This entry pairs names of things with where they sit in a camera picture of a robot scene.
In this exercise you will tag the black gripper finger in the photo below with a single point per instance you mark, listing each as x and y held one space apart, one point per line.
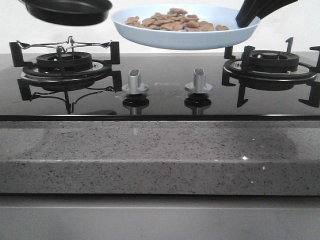
258 8

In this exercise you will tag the brown meat pieces pile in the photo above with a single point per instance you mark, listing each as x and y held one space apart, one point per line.
175 20

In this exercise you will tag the light blue plate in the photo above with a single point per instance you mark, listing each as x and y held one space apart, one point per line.
184 40

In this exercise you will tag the black frying pan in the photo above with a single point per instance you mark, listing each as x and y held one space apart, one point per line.
69 12

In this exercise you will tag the right black pan support grate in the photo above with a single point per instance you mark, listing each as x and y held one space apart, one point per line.
314 97

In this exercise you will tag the black pan support grate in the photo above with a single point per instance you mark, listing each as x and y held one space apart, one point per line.
56 85
314 97

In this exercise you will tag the right black gas burner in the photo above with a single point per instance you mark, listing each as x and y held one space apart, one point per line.
271 66

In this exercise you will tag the black gas burner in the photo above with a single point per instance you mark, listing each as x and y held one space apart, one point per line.
73 65
271 66

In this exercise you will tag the black glass gas cooktop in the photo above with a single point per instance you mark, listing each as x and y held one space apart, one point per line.
166 99

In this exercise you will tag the right silver stove knob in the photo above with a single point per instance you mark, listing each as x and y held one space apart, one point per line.
198 85

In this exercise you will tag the silver stove knob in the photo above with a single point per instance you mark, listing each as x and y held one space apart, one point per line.
198 85
135 86

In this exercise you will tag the left silver stove knob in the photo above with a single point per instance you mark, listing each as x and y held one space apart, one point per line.
135 86

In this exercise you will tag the left black gas burner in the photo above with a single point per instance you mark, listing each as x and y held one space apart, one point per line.
73 65

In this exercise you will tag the left black pan support grate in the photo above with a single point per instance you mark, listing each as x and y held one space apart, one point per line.
56 85

